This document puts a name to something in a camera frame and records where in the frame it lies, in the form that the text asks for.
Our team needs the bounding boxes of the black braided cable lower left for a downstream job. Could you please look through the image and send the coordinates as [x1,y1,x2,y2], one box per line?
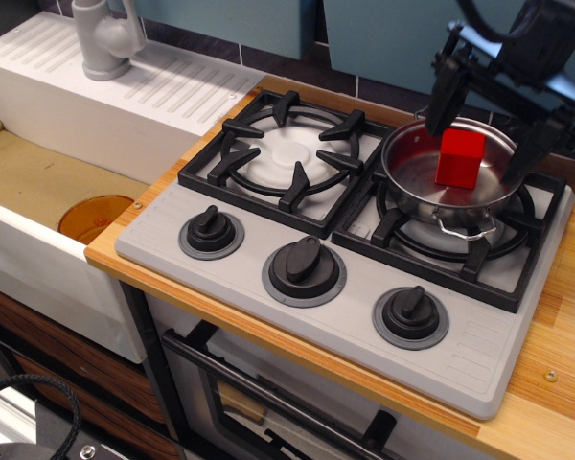
[0,374,82,460]

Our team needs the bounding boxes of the black left stove knob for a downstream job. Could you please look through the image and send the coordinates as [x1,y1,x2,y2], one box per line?
[178,205,245,261]

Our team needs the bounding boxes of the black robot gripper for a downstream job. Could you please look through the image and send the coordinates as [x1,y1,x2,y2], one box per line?
[425,21,575,185]

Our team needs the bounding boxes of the black stove knob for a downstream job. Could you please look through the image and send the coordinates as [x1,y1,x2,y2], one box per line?
[262,236,347,309]
[372,286,449,351]
[178,205,245,261]

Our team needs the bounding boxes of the black left burner grate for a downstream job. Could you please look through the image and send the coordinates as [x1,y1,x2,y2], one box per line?
[178,90,393,239]

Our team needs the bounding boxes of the white toy sink unit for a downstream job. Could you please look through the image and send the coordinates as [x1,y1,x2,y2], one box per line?
[0,12,262,363]

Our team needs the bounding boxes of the wooden drawer fronts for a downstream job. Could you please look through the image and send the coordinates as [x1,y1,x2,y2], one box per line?
[0,292,184,459]

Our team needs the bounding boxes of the small stainless steel pan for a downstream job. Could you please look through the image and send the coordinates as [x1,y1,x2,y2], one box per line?
[380,117,520,241]

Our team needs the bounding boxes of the black burner grate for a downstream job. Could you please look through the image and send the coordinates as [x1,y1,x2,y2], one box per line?
[332,167,569,313]
[178,90,393,239]

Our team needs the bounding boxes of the black right burner grate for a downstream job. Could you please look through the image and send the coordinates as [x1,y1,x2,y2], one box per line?
[332,167,569,313]

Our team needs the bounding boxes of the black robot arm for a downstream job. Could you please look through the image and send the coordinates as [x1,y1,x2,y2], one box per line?
[425,1,575,185]

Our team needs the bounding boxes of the oven door with handle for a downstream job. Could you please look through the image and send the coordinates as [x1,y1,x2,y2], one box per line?
[161,321,473,459]

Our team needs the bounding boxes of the red wooden cube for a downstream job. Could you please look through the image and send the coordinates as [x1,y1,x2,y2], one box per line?
[435,128,486,190]

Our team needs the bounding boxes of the black right stove knob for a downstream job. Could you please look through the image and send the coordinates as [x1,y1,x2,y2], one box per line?
[372,286,449,351]

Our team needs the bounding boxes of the black middle stove knob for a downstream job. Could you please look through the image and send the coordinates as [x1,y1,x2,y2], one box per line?
[262,236,347,309]

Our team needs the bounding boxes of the grey toy faucet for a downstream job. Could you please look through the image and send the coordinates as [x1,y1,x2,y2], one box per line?
[72,0,146,81]

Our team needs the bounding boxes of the grey toy stove top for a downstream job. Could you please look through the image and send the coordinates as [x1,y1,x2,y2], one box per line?
[113,90,575,422]

